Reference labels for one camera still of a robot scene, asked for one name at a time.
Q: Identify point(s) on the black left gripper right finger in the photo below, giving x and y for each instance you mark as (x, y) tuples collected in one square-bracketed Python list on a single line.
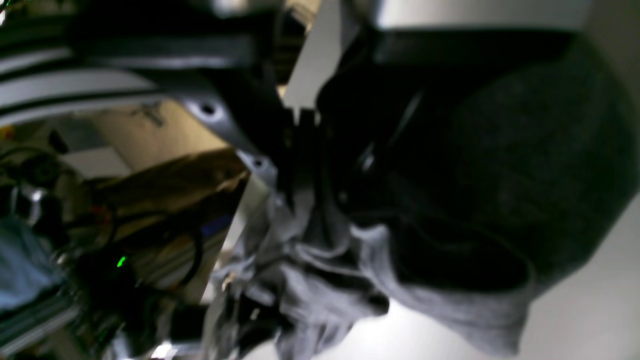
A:
[(455, 88)]

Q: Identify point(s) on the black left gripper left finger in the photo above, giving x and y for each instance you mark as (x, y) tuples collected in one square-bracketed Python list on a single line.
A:
[(216, 64)]

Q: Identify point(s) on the grey T-shirt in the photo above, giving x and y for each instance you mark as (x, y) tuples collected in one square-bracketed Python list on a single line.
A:
[(472, 252)]

